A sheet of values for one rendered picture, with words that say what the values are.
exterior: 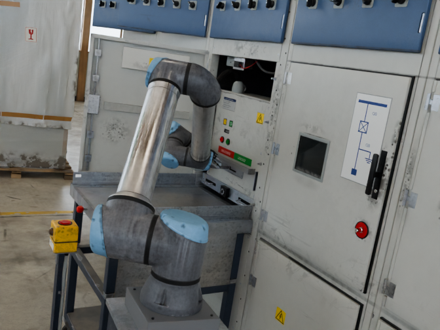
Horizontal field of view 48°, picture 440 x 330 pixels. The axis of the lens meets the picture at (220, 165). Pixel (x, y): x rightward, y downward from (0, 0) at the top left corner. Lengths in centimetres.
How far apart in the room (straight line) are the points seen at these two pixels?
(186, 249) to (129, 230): 17
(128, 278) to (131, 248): 69
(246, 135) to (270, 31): 52
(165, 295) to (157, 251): 13
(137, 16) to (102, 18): 77
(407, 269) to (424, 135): 42
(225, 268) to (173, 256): 92
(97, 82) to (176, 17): 58
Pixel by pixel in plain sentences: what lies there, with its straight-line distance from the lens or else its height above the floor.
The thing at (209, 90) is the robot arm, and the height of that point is 143.
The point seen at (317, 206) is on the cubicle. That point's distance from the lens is 191.
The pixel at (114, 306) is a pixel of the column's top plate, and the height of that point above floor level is 75.
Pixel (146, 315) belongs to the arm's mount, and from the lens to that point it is 146.
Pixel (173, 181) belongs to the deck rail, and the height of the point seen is 87.
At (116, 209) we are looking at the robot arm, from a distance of 147.
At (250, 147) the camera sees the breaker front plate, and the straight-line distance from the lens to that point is 238.
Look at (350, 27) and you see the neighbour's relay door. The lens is 187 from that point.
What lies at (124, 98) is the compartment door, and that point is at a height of 127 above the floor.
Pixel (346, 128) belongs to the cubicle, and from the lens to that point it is 181.
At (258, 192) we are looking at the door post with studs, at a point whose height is 99.
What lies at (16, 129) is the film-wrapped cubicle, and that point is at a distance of 573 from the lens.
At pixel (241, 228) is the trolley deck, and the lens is 226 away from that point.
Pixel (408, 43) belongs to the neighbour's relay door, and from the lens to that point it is 169.
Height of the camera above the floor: 153
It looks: 12 degrees down
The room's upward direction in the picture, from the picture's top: 9 degrees clockwise
